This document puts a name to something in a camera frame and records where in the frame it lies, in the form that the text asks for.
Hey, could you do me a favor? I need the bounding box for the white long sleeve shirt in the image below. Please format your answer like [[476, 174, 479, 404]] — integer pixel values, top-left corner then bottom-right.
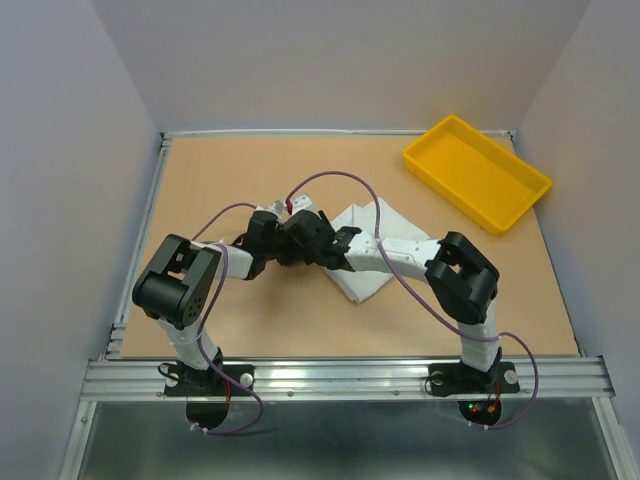
[[321, 198, 431, 304]]

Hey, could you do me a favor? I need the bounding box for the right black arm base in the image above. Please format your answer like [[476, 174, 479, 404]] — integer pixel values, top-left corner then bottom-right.
[[425, 362, 520, 397]]

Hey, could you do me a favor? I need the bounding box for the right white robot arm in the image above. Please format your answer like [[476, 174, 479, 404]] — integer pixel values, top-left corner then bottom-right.
[[277, 203, 501, 390]]

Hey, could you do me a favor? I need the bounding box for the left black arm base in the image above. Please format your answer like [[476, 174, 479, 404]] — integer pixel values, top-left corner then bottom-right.
[[157, 361, 255, 398]]

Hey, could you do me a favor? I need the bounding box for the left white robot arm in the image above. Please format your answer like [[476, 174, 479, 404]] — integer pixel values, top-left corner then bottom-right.
[[132, 207, 283, 394]]

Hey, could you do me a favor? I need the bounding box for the yellow plastic bin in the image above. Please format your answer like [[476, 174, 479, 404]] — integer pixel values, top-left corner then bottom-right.
[[402, 115, 552, 236]]

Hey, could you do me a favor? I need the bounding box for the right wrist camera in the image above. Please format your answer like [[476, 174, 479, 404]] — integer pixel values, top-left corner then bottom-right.
[[285, 193, 317, 215]]

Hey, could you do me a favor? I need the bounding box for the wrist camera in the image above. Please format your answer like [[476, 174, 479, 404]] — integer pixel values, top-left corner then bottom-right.
[[285, 193, 317, 215], [257, 199, 286, 217]]

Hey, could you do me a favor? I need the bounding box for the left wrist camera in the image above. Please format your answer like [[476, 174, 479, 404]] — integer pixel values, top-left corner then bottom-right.
[[257, 199, 286, 217]]

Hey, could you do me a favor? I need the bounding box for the aluminium mounting rail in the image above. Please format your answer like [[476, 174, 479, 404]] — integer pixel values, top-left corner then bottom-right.
[[81, 357, 615, 403]]

